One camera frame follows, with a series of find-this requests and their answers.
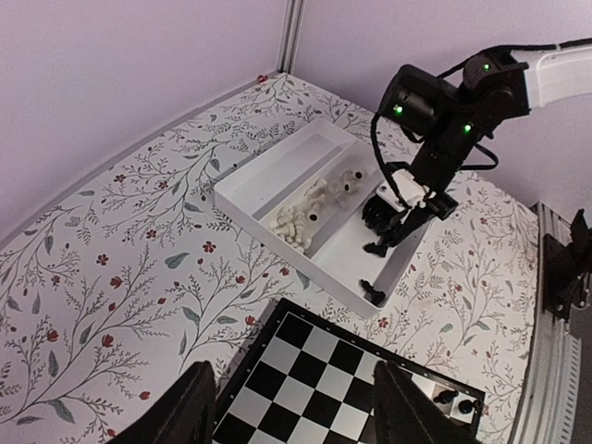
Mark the black white chessboard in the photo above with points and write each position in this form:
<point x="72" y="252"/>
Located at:
<point x="306" y="380"/>

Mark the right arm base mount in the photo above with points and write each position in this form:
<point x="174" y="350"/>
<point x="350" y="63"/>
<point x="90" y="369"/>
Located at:
<point x="566" y="269"/>

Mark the floral patterned table mat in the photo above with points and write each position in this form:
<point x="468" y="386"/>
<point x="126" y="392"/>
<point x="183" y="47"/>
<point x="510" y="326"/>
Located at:
<point x="107" y="297"/>

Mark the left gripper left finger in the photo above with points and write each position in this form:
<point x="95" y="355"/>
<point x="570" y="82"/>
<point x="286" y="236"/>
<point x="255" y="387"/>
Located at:
<point x="184" y="414"/>

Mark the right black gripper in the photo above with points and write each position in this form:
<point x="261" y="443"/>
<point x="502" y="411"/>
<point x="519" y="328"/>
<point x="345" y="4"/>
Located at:
<point x="450" y="121"/>

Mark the right aluminium frame post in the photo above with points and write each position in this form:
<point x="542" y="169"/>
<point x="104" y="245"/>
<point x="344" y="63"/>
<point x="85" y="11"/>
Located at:
<point x="292" y="24"/>

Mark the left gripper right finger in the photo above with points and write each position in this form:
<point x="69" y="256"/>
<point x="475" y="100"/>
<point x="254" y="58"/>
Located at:
<point x="404" y="414"/>

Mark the white plastic tray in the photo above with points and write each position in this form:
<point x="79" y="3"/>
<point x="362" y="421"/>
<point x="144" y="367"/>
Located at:
<point x="304" y="198"/>

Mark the black corner pawn piece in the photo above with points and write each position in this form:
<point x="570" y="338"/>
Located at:
<point x="446" y="396"/>

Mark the black rook chess piece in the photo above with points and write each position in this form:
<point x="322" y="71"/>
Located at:
<point x="466" y="406"/>

